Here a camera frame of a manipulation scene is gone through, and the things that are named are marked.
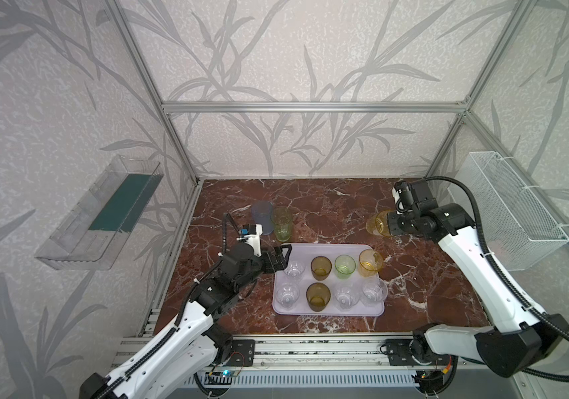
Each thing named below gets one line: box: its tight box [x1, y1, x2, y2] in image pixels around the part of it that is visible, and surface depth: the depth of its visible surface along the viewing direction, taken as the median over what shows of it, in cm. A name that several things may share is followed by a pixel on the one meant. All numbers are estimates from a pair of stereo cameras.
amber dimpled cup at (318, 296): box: [306, 281, 332, 313], surface depth 80 cm
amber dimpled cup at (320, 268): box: [310, 256, 333, 282], surface depth 89 cm
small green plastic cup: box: [334, 254, 357, 281], surface depth 88 cm
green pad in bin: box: [88, 174, 164, 233], surface depth 67 cm
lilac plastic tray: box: [272, 243, 386, 317], surface depth 86 cm
